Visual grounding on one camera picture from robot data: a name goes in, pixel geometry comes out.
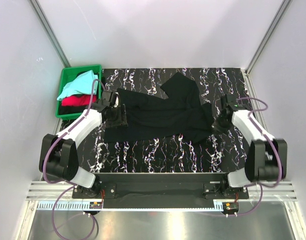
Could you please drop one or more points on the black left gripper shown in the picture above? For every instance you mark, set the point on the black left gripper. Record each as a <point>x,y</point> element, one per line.
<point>122,119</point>

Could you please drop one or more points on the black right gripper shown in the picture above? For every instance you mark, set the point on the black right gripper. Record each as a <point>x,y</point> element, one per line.
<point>217,128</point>

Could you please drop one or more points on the black t shirt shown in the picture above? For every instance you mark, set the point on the black t shirt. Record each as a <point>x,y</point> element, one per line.
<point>150,117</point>

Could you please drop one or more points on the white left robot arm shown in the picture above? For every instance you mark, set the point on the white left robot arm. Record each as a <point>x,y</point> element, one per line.
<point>58,156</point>

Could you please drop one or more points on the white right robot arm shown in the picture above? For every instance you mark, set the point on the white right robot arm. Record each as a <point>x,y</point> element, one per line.
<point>266,162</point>

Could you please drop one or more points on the red t shirt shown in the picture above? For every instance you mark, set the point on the red t shirt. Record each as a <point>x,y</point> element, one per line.
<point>78,100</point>

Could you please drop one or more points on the light blue t shirt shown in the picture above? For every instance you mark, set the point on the light blue t shirt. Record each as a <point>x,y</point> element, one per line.
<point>81,85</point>

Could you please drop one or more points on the black marble pattern mat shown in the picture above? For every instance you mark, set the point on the black marble pattern mat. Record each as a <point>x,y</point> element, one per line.
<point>173,154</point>

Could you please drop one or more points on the black folded shirt in bin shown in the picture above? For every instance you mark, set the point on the black folded shirt in bin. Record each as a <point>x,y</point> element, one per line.
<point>66,110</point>

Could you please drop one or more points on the green plastic bin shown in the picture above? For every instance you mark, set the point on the green plastic bin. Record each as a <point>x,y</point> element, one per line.
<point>69,74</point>

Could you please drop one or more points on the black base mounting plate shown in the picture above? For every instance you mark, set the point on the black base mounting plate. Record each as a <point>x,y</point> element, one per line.
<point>195,188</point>

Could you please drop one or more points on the aluminium frame rail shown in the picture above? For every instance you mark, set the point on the aluminium frame rail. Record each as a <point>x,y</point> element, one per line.
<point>41,190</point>

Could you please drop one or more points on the right aluminium corner post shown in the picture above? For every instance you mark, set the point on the right aluminium corner post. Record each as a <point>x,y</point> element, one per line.
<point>268,34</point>

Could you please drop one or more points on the aluminium corner post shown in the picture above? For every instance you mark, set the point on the aluminium corner post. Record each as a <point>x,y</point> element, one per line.
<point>268,34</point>
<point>49,32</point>

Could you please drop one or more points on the white slotted cable duct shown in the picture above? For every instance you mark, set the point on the white slotted cable duct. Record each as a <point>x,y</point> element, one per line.
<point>65,205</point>

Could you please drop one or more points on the left aluminium corner post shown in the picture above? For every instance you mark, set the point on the left aluminium corner post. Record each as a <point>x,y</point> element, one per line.
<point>49,32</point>

